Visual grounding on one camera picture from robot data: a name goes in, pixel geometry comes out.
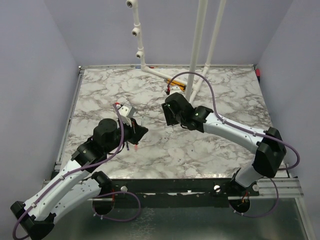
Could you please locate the white blue marker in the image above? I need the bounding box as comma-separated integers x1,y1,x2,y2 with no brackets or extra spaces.
140,116,144,127

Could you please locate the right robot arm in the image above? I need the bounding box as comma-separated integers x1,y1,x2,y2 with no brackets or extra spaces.
161,92,287,196

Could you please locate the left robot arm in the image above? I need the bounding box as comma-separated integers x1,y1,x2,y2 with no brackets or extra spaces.
10,118,149,240

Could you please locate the yellow utility knife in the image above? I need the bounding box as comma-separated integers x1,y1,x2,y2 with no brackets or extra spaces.
170,80,186,92

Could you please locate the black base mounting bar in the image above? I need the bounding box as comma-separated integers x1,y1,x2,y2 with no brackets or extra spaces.
110,178,260,208

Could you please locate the red black clamp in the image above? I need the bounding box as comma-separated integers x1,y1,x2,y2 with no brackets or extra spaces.
255,68,261,83

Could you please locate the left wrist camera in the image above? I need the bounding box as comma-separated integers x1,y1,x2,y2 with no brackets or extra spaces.
118,104,136,122

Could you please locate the white PVC pipe frame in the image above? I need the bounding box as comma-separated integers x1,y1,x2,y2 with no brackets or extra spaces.
125,0,227,103

